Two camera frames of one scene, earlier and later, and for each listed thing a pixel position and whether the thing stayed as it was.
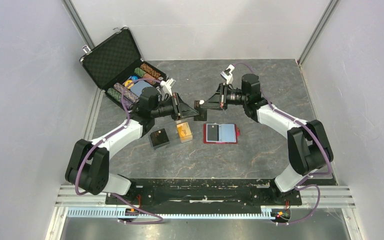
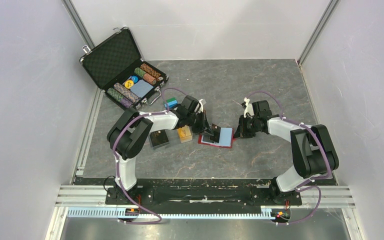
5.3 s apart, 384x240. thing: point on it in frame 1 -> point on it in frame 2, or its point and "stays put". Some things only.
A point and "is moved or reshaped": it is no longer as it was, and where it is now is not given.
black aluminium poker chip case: (117, 67) stays put
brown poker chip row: (150, 70) stays put
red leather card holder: (228, 133) is moved or reshaped
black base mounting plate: (206, 193) stays put
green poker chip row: (139, 72) stays put
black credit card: (213, 132) -> (206, 138)
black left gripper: (180, 109) -> (204, 126)
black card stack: (158, 138) stays put
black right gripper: (219, 100) -> (241, 132)
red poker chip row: (148, 76) stays put
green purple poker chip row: (127, 103) stays put
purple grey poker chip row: (127, 93) stays put
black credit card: (202, 115) is moved or reshaped
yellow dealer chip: (127, 82) stays put
